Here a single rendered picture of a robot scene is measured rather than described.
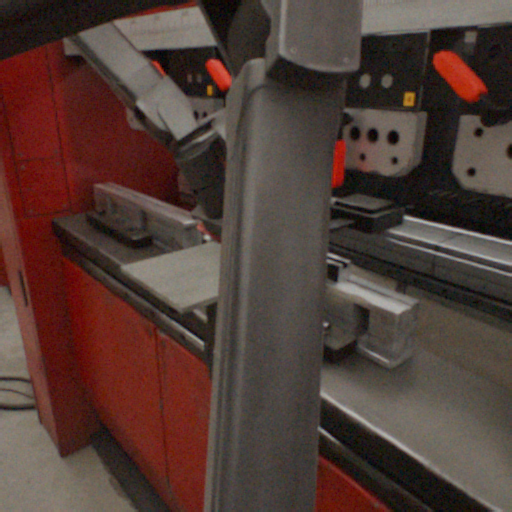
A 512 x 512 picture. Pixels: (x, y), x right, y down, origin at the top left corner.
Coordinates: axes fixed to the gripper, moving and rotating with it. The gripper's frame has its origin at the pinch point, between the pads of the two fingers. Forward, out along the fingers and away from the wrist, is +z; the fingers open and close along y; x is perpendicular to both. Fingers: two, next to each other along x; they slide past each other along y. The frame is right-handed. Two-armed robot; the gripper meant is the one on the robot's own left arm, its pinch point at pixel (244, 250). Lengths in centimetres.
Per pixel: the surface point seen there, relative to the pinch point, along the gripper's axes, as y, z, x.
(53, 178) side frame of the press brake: 86, 0, 3
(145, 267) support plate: 6.9, -5.5, 13.3
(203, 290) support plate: -5.7, -4.3, 11.2
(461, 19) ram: -27.4, -24.6, -21.2
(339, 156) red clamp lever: -15.4, -13.0, -11.1
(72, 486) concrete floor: 73, 81, 61
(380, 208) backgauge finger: -2.4, 13.7, -29.9
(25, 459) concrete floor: 95, 77, 69
